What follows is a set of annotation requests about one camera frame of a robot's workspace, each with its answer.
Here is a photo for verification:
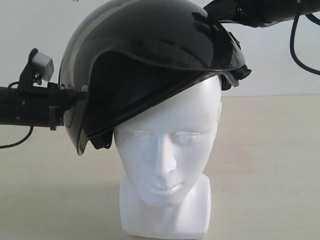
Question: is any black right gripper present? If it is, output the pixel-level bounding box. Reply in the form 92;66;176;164
203;0;313;28

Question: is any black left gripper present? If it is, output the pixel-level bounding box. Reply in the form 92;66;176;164
21;83;87;131

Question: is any black helmet with visor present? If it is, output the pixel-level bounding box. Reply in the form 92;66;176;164
58;0;251;155

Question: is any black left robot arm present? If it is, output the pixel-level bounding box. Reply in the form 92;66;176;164
0;83;87;131

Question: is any white mannequin head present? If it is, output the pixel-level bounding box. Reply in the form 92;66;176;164
114;76;222;240

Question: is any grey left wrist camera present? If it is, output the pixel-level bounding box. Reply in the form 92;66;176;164
28;48;55;82

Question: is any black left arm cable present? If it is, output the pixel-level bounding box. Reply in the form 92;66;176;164
0;124;35;150

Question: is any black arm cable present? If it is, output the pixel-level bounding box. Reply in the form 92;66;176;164
289;9;320;76
0;124;35;150

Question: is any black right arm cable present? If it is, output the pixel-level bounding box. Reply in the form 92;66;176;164
289;9;320;76

